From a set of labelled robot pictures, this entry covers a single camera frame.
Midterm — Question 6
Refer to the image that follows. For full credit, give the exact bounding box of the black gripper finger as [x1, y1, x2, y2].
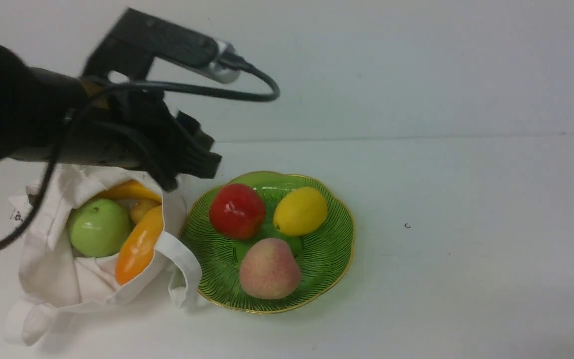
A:
[138, 145, 178, 192]

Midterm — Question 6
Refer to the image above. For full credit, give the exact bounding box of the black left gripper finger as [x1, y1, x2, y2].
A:
[169, 111, 222, 178]

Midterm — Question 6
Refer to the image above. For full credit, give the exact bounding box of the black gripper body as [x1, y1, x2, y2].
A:
[61, 89, 175, 171]

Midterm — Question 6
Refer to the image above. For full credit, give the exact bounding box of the red apple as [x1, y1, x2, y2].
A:
[209, 183, 266, 241]

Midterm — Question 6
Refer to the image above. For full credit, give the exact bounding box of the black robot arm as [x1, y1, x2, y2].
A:
[0, 46, 222, 191]

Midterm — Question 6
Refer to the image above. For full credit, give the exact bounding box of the small yellow fruit in bag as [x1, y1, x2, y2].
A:
[129, 198, 161, 225]

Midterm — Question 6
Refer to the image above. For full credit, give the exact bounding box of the white cloth tote bag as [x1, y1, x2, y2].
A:
[3, 165, 201, 346]

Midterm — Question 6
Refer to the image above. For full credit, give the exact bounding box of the orange mango back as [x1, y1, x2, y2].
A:
[93, 180, 162, 204]

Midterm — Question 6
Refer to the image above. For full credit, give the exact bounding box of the orange mango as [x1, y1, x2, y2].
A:
[93, 180, 162, 204]
[115, 206, 164, 286]

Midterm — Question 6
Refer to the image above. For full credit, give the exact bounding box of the orange mango front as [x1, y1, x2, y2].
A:
[115, 206, 164, 286]

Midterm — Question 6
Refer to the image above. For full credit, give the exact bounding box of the green apple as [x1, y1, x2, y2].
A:
[67, 198, 132, 258]

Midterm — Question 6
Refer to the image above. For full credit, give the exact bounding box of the yellow lemon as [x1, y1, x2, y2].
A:
[273, 187, 328, 237]

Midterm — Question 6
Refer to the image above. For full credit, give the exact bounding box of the pink peach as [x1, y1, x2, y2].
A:
[239, 238, 301, 300]

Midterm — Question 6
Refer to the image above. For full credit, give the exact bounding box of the green ribbed glass plate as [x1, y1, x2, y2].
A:
[180, 171, 355, 314]

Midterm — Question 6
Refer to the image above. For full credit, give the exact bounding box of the black cable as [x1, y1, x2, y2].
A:
[0, 52, 281, 259]

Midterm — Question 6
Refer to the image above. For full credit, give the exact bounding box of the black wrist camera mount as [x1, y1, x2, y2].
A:
[82, 7, 240, 84]

